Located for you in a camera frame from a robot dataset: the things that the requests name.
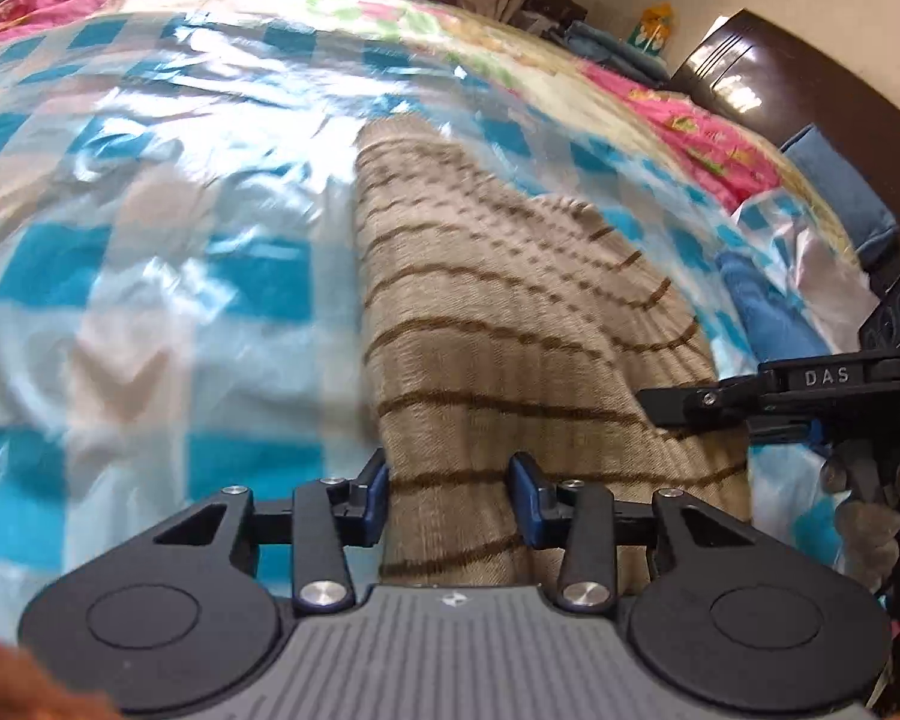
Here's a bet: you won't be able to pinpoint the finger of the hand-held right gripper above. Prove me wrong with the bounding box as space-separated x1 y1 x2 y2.
636 377 767 428
746 418 827 455

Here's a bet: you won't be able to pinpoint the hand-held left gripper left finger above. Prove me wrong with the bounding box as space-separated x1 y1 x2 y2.
152 448 391 612

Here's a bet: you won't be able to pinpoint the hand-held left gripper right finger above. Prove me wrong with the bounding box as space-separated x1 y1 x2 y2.
508 453 758 612

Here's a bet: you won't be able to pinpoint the beige striped knit sweater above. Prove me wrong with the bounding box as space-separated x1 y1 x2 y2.
352 118 755 590

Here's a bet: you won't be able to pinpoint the person's left forearm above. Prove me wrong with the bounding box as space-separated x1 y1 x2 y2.
0 621 125 720

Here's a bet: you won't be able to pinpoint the folded blue clothes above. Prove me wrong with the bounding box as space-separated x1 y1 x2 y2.
561 19 670 85

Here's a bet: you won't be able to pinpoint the person's right hand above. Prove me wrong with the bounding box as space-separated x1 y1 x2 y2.
820 450 900 595

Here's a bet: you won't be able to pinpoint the blue cloth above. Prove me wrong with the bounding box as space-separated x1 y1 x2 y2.
716 247 830 372

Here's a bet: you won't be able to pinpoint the blue pillow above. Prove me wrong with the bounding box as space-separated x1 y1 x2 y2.
778 124 900 265

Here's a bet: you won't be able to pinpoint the pink floral quilt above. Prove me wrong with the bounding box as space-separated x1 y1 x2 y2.
0 0 860 256

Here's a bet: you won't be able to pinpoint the dark wooden headboard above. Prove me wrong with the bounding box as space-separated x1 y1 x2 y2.
670 9 900 170

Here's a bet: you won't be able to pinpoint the dark clutter pile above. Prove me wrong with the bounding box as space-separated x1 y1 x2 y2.
523 0 591 37

